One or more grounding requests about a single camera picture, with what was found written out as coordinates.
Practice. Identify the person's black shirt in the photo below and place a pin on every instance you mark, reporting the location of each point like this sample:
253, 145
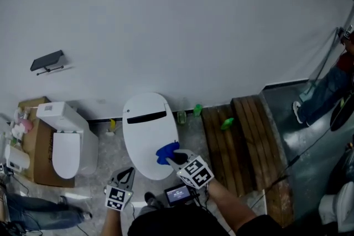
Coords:
171, 224

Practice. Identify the rough wooden beam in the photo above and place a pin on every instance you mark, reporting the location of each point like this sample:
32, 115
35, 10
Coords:
279, 201

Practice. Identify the green plastic bottle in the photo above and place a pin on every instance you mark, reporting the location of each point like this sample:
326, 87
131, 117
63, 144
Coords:
197, 111
227, 123

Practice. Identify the blue wiping cloth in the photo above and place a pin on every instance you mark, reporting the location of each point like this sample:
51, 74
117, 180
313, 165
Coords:
166, 153

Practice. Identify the yellow bottle by wall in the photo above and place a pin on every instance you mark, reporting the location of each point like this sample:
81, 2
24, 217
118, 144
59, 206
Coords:
112, 125

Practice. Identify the small black screen device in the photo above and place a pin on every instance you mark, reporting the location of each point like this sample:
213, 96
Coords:
178, 194

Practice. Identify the cluster of small toiletry bottles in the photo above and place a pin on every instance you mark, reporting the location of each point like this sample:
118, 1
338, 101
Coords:
18, 135

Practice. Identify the person's black shoe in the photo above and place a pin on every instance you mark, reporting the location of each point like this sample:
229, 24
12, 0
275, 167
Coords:
152, 199

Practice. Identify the white cylindrical container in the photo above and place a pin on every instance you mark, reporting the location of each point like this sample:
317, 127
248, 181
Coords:
16, 157

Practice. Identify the white tank toilet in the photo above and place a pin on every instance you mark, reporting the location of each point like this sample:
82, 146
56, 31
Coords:
66, 152

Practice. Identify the white toilet with blue sticker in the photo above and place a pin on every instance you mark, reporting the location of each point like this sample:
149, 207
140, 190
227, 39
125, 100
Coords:
340, 207

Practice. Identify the tall wooden slat platform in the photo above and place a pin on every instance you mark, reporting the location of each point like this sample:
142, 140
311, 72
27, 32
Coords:
257, 141

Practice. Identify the pink rounded container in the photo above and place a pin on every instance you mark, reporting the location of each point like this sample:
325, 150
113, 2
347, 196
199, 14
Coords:
26, 125

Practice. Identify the person's left forearm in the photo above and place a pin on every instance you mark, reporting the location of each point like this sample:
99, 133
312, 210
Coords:
110, 222

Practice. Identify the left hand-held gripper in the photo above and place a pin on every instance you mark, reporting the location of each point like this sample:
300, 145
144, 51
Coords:
117, 197

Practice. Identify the white oval appliance cover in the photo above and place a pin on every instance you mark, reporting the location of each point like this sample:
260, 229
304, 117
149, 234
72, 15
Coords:
146, 141

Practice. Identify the brown cardboard box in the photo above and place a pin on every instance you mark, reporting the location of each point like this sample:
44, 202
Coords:
41, 152

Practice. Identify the black wall shelf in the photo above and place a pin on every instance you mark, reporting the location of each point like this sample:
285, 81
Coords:
47, 59

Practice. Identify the person's right forearm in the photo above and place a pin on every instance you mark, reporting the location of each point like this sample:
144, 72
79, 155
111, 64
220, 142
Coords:
229, 204

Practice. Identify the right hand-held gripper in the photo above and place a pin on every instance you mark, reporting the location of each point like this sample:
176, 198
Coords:
196, 172

